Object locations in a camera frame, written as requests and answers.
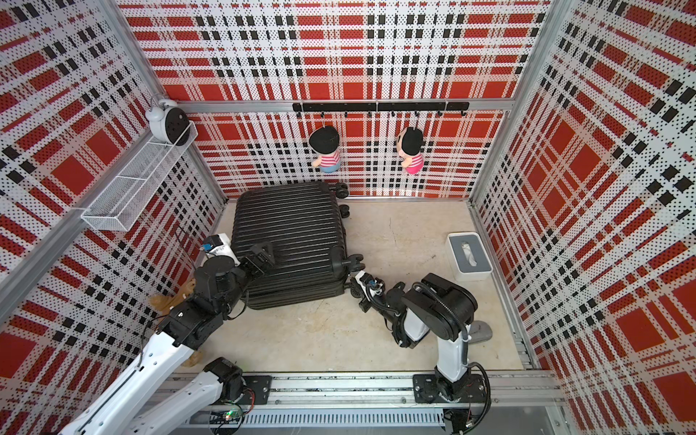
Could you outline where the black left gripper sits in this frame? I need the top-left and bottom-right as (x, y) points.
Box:
(220, 240), (276, 316)

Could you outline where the black ribbed hard suitcase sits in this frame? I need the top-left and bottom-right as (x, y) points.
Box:
(231, 181), (364, 310)

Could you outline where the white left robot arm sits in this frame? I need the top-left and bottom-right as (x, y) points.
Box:
(61, 242), (275, 434)

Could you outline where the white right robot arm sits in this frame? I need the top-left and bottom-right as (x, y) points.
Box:
(350, 270), (491, 405)

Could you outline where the white grey tissue box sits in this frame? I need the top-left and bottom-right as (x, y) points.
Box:
(446, 232), (492, 284)

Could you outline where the brown teddy bear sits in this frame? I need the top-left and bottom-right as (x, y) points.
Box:
(149, 278), (203, 368)

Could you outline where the doll with blue shorts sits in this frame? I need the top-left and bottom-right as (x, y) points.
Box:
(308, 125), (341, 173)

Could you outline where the doll with pink skirt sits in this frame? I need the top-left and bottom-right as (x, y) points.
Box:
(397, 127), (424, 175)

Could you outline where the white alarm clock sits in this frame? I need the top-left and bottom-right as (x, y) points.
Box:
(145, 99), (190, 146)

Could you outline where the green circuit board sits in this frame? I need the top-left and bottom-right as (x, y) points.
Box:
(208, 404), (247, 428)

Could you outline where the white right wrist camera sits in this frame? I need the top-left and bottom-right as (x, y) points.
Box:
(353, 271), (384, 297)

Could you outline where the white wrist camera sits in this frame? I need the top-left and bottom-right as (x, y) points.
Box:
(353, 271), (384, 297)
(201, 233), (240, 266)

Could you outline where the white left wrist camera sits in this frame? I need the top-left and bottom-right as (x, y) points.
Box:
(201, 233), (240, 266)

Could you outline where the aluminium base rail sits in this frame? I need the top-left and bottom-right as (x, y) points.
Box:
(124, 370), (567, 431)

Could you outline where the white wire mesh shelf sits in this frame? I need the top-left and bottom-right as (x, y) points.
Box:
(81, 121), (198, 232)

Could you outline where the black wall hook rail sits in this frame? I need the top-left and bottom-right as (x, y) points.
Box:
(292, 101), (471, 114)

